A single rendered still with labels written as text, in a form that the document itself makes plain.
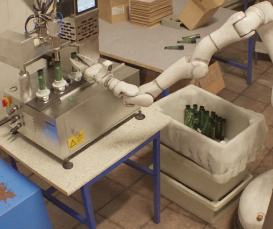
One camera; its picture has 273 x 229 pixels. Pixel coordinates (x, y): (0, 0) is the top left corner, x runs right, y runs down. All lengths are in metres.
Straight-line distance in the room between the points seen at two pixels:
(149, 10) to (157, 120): 1.44
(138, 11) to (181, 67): 1.87
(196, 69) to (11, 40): 0.89
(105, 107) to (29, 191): 0.60
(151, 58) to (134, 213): 1.07
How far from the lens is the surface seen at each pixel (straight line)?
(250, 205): 2.40
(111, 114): 2.18
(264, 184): 2.62
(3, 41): 2.12
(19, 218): 2.18
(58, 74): 2.04
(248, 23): 1.77
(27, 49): 2.01
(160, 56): 3.06
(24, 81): 2.08
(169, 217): 2.80
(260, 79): 4.53
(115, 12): 3.76
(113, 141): 2.19
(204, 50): 1.80
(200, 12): 3.45
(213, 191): 2.54
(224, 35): 1.78
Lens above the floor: 2.01
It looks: 32 degrees down
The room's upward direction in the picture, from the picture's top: 2 degrees counter-clockwise
